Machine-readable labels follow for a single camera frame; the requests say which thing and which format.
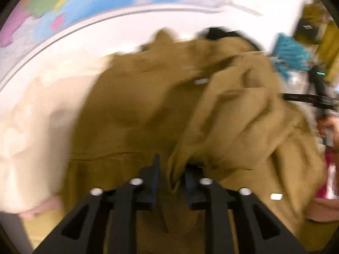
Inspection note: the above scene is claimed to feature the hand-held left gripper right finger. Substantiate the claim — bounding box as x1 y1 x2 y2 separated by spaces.
184 164 308 254

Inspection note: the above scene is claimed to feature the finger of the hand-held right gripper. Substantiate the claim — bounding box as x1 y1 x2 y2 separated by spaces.
282 92 318 107

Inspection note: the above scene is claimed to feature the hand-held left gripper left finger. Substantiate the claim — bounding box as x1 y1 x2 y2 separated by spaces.
33 153 162 254

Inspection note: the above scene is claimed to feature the mustard brown large garment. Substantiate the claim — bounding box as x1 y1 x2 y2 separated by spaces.
24 28 327 254

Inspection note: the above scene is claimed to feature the person's right hand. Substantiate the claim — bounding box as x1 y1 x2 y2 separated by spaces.
316 115 339 149

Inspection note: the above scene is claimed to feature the blue perforated plastic basket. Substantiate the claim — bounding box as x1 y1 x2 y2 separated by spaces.
270 33 312 78

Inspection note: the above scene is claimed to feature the mustard yellow cloth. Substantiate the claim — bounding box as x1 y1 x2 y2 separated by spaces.
302 2 339 84

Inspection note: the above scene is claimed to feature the black garment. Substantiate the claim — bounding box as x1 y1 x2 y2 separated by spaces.
197 26 265 57

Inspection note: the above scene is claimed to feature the pink cloth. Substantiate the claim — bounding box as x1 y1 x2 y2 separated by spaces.
307 148 339 223

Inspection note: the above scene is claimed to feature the cream fleece cloth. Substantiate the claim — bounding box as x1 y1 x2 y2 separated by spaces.
0 55 117 220

